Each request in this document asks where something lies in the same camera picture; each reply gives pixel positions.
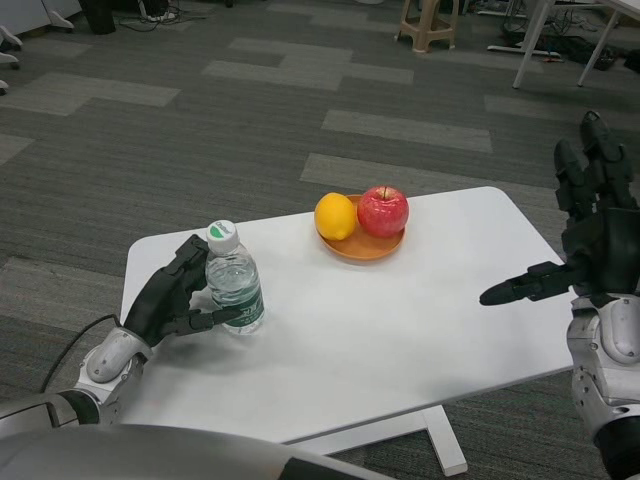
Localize clear water bottle green label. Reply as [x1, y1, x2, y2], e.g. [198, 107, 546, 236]
[204, 219, 266, 336]

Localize white table base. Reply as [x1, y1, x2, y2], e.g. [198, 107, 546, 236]
[289, 404, 469, 476]

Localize red apple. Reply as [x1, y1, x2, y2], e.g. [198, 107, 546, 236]
[356, 185, 410, 239]

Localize orange round plate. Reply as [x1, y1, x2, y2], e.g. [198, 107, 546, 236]
[315, 194, 407, 261]

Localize white desk with teal object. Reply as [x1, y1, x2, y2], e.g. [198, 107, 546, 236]
[512, 0, 640, 90]

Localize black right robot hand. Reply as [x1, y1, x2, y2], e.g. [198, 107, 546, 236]
[478, 110, 640, 307]

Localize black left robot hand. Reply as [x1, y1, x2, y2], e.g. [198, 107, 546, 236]
[121, 233, 246, 349]

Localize black waste bin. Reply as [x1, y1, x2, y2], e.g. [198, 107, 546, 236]
[87, 0, 119, 35]

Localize white office partition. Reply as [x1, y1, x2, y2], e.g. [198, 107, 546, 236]
[42, 0, 76, 34]
[0, 24, 24, 96]

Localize silver robot chest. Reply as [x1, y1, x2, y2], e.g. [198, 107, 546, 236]
[0, 423, 391, 480]

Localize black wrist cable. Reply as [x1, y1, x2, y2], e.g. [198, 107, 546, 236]
[39, 314, 124, 394]

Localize yellow lemon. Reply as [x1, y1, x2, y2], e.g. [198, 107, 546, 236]
[313, 192, 357, 241]

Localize beige plastic stool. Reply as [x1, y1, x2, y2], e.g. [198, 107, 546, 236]
[396, 0, 459, 54]

